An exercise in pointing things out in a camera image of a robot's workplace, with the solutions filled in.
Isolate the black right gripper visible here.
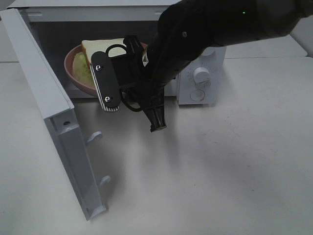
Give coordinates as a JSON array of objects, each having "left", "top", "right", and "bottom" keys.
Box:
[{"left": 109, "top": 35, "right": 167, "bottom": 132}]

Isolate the pink round plate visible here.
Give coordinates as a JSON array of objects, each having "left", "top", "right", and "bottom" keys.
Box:
[{"left": 64, "top": 44, "right": 134, "bottom": 97}]

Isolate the toy sandwich with bread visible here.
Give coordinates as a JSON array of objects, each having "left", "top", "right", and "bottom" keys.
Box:
[{"left": 72, "top": 38, "right": 125, "bottom": 93}]

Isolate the black camera cable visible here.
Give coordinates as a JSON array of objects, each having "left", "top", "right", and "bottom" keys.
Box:
[{"left": 105, "top": 44, "right": 152, "bottom": 113}]

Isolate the white microwave door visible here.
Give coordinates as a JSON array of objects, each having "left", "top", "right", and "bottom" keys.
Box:
[{"left": 0, "top": 8, "right": 111, "bottom": 220}]

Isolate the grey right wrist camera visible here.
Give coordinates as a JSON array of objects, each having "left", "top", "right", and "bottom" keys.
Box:
[{"left": 90, "top": 51, "right": 121, "bottom": 113}]

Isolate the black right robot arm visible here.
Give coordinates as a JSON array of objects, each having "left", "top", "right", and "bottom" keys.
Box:
[{"left": 105, "top": 0, "right": 313, "bottom": 131}]

